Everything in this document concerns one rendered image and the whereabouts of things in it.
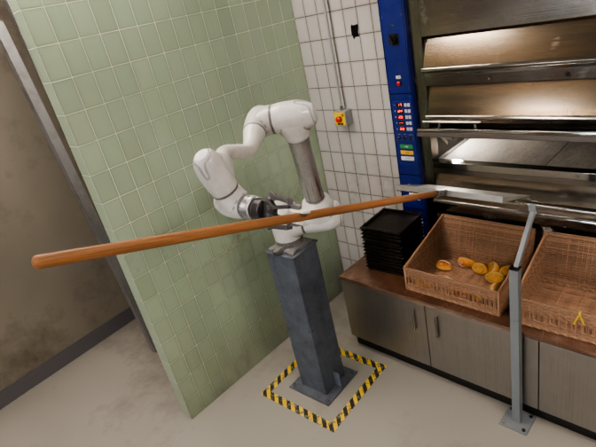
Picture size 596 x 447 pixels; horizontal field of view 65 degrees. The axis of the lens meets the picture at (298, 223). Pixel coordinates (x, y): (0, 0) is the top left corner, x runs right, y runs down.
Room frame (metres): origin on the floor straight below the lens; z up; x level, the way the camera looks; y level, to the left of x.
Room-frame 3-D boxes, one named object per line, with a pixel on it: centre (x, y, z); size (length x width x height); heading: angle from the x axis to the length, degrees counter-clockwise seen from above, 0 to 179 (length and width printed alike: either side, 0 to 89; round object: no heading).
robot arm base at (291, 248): (2.32, 0.08, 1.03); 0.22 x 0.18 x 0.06; 134
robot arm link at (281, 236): (2.33, 0.06, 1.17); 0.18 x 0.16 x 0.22; 76
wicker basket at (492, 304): (2.22, -0.88, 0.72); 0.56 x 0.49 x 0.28; 40
